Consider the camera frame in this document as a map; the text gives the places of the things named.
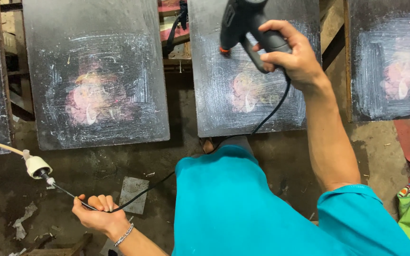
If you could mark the person's left fingers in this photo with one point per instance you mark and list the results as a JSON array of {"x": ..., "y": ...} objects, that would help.
[{"x": 98, "y": 202}]

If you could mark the person's left hand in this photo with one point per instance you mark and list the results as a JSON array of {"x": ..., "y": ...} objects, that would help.
[{"x": 100, "y": 218}]

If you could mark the white extension socket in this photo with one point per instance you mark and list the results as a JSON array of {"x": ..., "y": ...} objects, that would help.
[{"x": 37, "y": 165}]

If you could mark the wooden beams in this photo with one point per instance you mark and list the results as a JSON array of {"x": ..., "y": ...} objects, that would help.
[{"x": 331, "y": 28}]

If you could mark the wooden plank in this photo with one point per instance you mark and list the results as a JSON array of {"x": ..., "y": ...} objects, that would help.
[{"x": 62, "y": 249}]

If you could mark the person's right hand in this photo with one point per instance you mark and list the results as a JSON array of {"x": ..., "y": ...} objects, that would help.
[{"x": 301, "y": 60}]

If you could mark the black heat gun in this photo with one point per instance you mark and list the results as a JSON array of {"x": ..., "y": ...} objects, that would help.
[{"x": 240, "y": 21}]

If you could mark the person's teal shirt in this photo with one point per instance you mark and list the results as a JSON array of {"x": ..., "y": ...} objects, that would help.
[{"x": 233, "y": 213}]

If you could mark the grey square floor sheet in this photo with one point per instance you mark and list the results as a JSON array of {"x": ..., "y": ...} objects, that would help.
[{"x": 133, "y": 195}]

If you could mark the person's right fingers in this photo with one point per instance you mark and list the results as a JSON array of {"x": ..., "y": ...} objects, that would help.
[{"x": 274, "y": 25}]

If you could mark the person's grey trouser leg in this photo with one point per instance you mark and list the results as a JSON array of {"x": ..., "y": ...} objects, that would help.
[{"x": 239, "y": 144}]

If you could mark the wooden support frame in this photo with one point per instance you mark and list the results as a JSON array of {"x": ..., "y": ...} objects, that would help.
[{"x": 14, "y": 53}]

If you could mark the white paper scrap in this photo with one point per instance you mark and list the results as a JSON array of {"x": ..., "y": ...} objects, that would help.
[{"x": 21, "y": 222}]

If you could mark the red wooden bench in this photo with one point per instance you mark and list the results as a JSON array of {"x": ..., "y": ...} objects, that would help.
[{"x": 173, "y": 21}]

